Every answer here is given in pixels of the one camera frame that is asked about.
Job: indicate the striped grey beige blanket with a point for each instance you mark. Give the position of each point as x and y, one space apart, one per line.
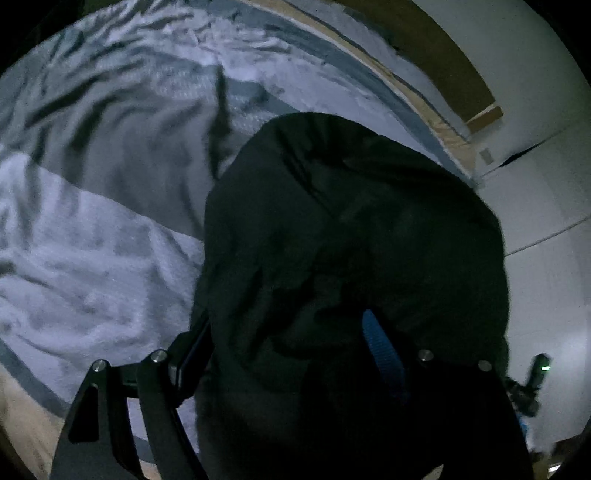
101 194

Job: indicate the wooden headboard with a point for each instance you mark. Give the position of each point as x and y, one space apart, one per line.
438 50

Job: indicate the wall outlet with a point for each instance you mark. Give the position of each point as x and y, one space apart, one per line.
486 156

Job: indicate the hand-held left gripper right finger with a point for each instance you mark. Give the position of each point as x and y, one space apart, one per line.
383 355

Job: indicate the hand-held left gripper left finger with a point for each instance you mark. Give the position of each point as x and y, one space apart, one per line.
193 353

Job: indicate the white wardrobe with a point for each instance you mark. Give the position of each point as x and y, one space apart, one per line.
545 277

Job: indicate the black garment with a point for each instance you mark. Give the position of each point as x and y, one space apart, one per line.
351 221

